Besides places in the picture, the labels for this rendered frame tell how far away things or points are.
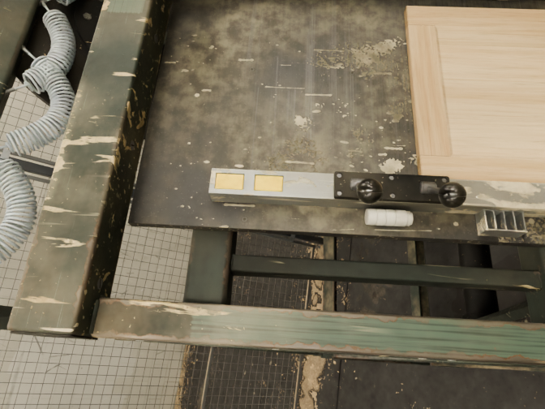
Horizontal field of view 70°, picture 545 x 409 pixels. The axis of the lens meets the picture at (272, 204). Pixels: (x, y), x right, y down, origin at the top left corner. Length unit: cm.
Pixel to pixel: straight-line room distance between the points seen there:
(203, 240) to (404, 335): 38
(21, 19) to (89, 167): 75
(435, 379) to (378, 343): 177
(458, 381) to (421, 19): 179
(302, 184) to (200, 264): 24
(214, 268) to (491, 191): 51
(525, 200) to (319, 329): 42
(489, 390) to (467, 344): 157
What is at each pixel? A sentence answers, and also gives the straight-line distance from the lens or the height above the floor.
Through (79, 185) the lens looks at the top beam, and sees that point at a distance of 70.
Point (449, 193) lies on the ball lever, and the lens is 61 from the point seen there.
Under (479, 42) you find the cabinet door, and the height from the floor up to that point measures 124.
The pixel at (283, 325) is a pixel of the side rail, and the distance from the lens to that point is 62.
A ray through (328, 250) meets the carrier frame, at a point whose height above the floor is 78.
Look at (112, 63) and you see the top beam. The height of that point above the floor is 189.
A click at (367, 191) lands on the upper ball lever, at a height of 155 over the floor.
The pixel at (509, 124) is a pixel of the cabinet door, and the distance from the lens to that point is 90.
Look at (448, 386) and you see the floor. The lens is 236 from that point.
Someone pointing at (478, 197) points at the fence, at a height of 130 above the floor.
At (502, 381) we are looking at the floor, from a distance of 221.
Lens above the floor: 192
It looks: 29 degrees down
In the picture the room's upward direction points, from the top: 74 degrees counter-clockwise
